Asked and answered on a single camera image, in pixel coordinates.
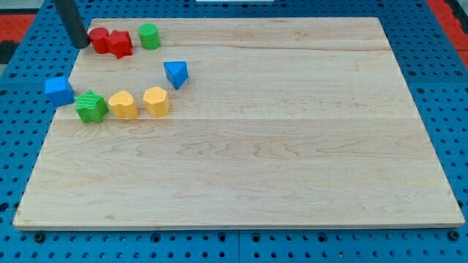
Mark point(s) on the yellow hexagon block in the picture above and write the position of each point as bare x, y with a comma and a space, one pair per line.
157, 101

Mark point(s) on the green star block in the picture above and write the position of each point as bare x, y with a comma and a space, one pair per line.
91, 107

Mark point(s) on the red star block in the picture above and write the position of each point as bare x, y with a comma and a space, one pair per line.
119, 43

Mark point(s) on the blue cube block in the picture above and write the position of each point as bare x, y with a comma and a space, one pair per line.
59, 91

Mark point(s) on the yellow heart block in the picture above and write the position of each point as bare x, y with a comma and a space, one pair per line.
123, 105

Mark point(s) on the red cylinder block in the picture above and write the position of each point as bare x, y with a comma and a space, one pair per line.
98, 39

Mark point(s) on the light wooden board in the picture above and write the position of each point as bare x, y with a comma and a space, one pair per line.
283, 123

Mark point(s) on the blue triangle block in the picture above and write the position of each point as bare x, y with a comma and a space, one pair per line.
176, 72

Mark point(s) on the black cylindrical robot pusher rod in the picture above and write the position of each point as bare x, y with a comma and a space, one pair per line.
73, 23

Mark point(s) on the green cylinder block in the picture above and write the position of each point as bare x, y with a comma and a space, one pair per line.
149, 36

